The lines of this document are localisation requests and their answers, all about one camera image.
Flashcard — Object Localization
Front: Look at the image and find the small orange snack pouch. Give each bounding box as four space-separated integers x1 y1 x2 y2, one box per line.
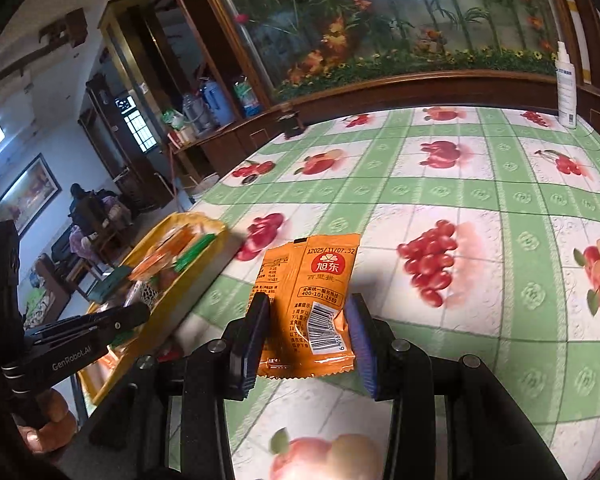
251 233 361 379

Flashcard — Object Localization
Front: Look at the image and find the orange cracker packet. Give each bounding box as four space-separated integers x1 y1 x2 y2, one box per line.
129 223 199 282

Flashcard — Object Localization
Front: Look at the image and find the green wafer cracker packet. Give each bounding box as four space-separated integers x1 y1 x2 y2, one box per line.
173 233 216 274

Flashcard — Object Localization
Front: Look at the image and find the person's left hand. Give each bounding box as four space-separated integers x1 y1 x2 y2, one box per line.
18 389 78 455

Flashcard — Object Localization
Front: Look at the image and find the yellow snack tray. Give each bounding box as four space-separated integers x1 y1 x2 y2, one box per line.
79 212 230 405

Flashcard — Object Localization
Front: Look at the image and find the seated person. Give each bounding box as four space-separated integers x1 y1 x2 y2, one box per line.
69 183 133 266

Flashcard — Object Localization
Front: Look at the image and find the green fruit pattern tablecloth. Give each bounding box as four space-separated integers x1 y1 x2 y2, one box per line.
175 106 600 479

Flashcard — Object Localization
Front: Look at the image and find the grey plastic jug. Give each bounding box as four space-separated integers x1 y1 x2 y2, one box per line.
183 93 215 136

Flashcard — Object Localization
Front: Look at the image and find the blue plastic jug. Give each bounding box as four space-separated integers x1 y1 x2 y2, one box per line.
202 79 235 127

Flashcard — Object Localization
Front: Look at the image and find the wooden cabinet counter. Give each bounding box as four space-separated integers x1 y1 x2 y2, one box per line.
166 69 600 187

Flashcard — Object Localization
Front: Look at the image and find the white spray bottle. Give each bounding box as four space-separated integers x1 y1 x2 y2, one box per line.
555 41 577 129

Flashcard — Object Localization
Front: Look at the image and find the floral glass panel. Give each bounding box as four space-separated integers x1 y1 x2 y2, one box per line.
207 0 580 106

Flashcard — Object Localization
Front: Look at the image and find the framed wall painting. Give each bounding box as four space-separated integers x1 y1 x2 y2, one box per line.
0 153 61 237

